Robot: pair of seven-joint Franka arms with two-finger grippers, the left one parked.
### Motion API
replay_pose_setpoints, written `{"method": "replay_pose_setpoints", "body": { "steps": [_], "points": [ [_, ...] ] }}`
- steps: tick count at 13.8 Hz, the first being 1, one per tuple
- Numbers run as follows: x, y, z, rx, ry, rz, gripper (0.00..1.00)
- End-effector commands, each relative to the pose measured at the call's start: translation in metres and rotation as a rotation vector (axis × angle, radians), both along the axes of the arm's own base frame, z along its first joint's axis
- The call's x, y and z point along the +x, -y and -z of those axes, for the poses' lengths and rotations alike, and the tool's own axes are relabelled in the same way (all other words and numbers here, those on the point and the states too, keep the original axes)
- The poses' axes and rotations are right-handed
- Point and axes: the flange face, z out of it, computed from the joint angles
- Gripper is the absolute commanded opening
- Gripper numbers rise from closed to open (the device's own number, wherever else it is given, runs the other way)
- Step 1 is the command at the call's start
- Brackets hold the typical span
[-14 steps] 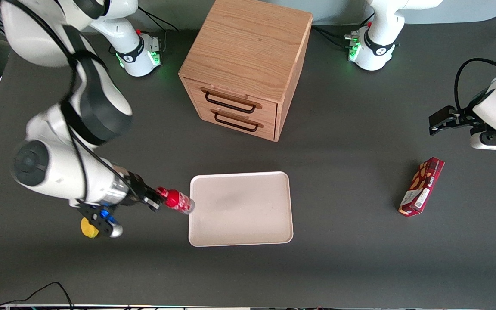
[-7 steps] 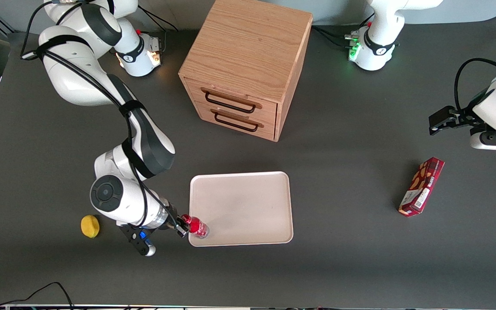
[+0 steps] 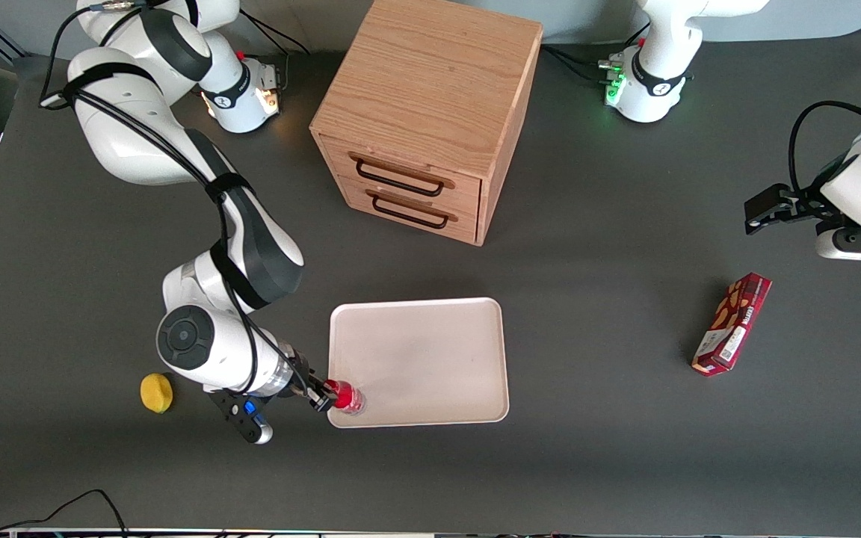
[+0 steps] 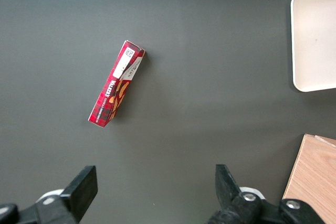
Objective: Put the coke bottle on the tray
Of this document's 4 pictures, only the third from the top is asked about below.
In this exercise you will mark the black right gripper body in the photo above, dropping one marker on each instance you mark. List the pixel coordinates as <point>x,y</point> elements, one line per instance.
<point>302,380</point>

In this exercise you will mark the yellow lemon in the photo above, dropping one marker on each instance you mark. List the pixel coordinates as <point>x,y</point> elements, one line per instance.
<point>156,393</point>

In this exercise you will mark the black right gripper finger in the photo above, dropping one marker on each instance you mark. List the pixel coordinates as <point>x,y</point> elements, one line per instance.
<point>323,387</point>
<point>321,403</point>

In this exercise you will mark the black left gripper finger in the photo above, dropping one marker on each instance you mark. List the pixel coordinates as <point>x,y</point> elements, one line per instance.
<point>763,224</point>
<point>767,198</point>

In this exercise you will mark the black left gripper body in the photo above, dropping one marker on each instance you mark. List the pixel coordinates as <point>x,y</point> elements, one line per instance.
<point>802,203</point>

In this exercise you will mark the wooden drawer cabinet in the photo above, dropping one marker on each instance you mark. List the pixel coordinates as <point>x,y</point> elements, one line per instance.
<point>430,75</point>

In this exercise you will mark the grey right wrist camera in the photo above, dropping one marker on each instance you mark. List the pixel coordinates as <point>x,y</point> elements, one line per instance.
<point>244,415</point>

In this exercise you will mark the wooden drawer front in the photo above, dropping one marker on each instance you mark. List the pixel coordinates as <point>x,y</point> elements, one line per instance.
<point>408,224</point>
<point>400,161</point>

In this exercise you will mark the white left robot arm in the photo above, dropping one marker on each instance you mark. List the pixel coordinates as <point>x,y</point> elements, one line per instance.
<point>655,82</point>

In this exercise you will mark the white rectangular tray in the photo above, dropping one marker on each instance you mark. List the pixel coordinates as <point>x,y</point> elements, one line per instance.
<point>430,359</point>

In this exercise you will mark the red snack box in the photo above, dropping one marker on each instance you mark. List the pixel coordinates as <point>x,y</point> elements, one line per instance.
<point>732,324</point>

